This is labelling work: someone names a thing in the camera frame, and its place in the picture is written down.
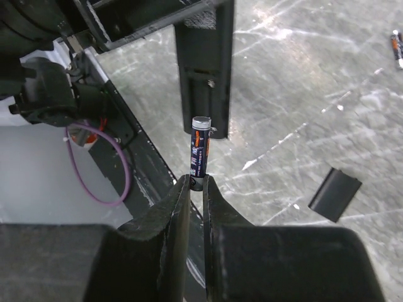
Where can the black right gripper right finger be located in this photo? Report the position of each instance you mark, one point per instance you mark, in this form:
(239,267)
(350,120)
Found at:
(245,262)

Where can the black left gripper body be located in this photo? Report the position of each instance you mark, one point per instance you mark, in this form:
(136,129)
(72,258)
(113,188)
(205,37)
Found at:
(113,24)

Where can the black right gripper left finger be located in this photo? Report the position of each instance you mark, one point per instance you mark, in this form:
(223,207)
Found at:
(143,260)

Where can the black remote control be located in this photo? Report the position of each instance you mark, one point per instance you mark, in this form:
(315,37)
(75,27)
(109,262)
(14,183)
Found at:
(204,54)

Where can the black battery compartment cover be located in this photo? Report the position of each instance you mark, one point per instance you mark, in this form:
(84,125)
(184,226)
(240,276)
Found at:
(334,194)

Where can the AAA battery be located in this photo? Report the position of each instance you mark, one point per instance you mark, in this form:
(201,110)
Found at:
(396,42)
(200,140)

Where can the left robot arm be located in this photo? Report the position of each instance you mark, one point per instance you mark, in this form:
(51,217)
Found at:
(44,44)

